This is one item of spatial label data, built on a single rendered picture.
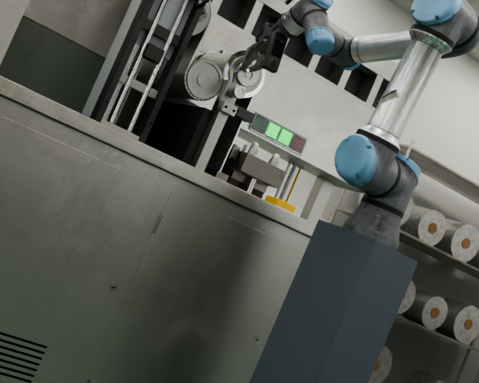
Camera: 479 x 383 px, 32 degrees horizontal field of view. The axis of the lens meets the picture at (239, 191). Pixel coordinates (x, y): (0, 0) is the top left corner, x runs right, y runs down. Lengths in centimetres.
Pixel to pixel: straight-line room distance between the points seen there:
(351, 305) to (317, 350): 14
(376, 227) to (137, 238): 63
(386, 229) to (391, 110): 30
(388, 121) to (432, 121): 456
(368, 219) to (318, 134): 109
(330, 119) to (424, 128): 342
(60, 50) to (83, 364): 102
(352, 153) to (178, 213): 53
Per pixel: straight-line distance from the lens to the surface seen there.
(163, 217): 228
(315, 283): 215
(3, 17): 244
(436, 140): 670
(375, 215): 215
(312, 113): 318
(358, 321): 212
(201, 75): 258
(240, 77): 261
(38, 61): 274
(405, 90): 210
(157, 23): 239
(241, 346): 249
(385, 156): 207
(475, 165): 700
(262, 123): 306
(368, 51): 240
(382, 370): 620
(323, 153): 322
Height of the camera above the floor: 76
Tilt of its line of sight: 3 degrees up
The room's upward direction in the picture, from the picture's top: 23 degrees clockwise
